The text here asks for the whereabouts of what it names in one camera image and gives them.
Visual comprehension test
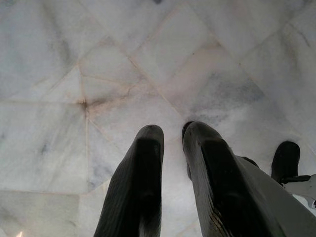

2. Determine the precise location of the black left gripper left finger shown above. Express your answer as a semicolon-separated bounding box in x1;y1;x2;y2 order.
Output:
93;124;165;237

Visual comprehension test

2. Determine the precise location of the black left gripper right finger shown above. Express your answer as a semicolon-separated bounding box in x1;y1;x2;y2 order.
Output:
182;120;284;237

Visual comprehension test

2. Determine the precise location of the grey robot leg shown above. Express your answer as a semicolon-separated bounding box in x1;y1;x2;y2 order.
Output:
234;156;316;237

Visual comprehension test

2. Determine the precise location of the black robot foot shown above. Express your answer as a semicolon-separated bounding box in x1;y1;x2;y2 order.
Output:
271;140;301;184

